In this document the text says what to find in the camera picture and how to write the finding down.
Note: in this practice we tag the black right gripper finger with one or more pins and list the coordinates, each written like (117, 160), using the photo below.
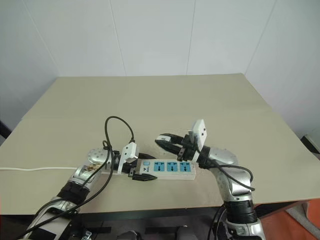
(172, 138)
(170, 147)

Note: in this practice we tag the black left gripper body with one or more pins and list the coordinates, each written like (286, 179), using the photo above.
(132, 167)

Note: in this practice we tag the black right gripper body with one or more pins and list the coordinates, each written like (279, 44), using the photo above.
(186, 151)

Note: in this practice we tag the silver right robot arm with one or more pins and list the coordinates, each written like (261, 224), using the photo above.
(225, 155)

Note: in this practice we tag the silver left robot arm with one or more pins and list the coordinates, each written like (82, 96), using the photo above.
(96, 155)

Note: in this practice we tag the white power strip blue sockets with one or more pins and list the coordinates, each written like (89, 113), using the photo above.
(170, 172)

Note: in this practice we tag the dark rounded shape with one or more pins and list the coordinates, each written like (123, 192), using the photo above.
(128, 235)

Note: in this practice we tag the dark background object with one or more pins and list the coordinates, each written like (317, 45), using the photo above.
(4, 130)

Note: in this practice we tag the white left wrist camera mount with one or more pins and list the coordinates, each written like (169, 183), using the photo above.
(128, 150)

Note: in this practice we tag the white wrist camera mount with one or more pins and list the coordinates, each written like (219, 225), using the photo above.
(199, 132)
(128, 150)

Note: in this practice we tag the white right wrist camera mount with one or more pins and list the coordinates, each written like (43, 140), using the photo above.
(199, 132)

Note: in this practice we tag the black table frame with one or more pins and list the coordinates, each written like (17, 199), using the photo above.
(155, 220)

